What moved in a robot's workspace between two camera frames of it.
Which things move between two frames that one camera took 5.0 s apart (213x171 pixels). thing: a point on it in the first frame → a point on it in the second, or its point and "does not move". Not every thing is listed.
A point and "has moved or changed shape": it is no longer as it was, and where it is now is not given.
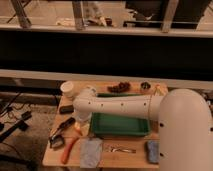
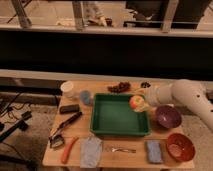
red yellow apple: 77,125 has moved or changed shape
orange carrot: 68,149 does not move
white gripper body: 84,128 → 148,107
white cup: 67,88 does not move
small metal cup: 145,85 does not move
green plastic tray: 111,124 does not move
